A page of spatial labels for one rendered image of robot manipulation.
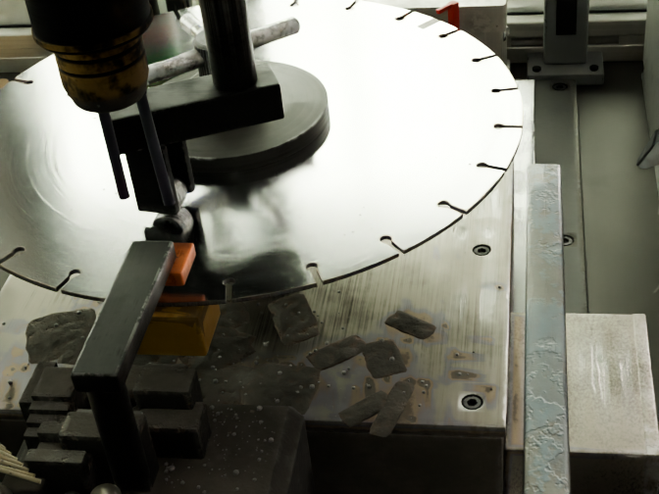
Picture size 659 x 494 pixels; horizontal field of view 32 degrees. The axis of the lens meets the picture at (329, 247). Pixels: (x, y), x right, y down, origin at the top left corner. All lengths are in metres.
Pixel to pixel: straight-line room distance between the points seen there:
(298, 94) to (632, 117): 0.45
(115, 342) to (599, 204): 0.54
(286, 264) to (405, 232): 0.06
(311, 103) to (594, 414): 0.23
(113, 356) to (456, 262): 0.29
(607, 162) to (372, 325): 0.38
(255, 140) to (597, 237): 0.35
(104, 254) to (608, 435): 0.28
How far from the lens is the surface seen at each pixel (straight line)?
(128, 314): 0.49
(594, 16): 1.12
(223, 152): 0.62
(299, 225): 0.57
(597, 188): 0.95
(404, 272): 0.70
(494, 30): 0.90
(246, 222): 0.58
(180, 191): 0.59
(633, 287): 0.85
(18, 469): 0.54
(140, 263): 0.52
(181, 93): 0.57
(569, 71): 1.09
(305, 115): 0.64
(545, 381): 0.41
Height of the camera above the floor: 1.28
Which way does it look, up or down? 36 degrees down
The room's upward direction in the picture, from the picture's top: 7 degrees counter-clockwise
